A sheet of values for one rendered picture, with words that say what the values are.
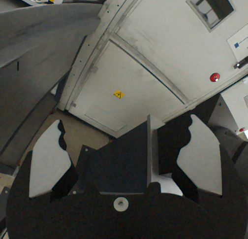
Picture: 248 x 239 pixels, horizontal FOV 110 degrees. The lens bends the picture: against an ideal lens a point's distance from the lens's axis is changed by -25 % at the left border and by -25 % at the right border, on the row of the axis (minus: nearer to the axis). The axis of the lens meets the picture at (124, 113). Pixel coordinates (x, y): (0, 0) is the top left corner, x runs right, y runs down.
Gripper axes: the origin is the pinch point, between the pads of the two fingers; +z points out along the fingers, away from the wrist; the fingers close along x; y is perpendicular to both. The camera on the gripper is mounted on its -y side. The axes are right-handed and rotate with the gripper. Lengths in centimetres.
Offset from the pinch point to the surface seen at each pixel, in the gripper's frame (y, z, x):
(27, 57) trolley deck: -7.6, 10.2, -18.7
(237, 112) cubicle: 31, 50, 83
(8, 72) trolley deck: -5.8, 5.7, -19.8
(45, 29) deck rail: -13.7, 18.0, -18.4
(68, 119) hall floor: 47, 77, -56
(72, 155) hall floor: 67, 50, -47
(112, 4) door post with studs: -28, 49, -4
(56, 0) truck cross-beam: -20.8, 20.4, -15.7
